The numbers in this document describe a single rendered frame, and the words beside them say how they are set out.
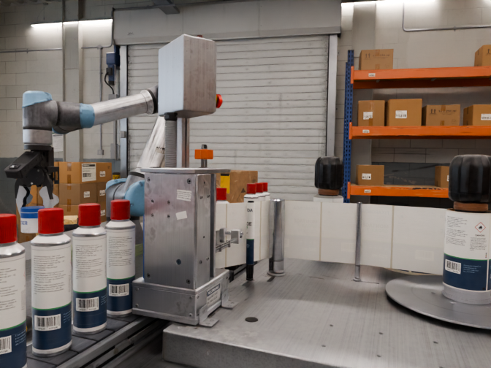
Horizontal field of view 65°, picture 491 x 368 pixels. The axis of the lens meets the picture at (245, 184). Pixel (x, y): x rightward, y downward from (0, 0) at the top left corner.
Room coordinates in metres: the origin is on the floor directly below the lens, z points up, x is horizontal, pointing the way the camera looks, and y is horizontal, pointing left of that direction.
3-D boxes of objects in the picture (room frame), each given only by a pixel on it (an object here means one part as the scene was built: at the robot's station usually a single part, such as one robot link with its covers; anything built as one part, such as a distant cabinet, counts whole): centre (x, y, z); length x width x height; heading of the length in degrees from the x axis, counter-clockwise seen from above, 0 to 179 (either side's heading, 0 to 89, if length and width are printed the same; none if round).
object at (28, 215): (1.11, 0.61, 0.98); 0.07 x 0.07 x 0.07
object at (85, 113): (1.21, 0.54, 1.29); 0.11 x 0.11 x 0.08; 39
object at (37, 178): (1.14, 0.61, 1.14); 0.09 x 0.08 x 0.12; 175
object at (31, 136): (1.13, 0.61, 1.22); 0.08 x 0.08 x 0.05
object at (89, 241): (0.62, 0.25, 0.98); 0.05 x 0.05 x 0.20
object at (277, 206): (0.95, -0.08, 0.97); 0.05 x 0.05 x 0.19
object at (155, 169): (0.71, 0.11, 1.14); 0.14 x 0.11 x 0.01; 159
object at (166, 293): (0.72, 0.11, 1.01); 0.14 x 0.13 x 0.26; 159
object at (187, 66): (1.07, 0.17, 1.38); 0.17 x 0.10 x 0.19; 34
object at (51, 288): (0.55, 0.28, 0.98); 0.05 x 0.05 x 0.20
